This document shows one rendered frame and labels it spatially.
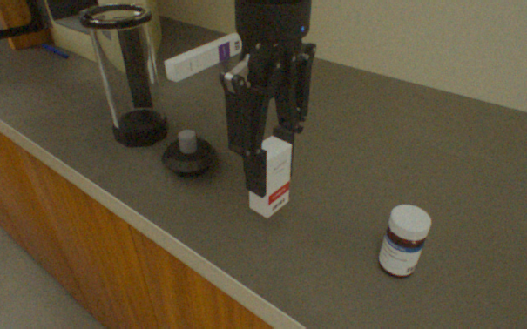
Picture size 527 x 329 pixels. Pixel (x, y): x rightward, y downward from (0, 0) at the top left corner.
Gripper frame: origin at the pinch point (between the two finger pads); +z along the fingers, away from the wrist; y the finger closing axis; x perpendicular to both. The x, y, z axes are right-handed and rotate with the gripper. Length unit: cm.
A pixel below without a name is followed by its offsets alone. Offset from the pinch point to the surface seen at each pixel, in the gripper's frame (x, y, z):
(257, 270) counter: 4.7, 7.6, 10.3
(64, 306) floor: -90, 16, 104
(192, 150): -17.1, -0.7, 6.1
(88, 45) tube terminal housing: -75, -14, 6
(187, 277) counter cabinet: -10.1, 8.6, 23.7
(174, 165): -17.3, 2.9, 7.4
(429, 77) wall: -2, -62, 9
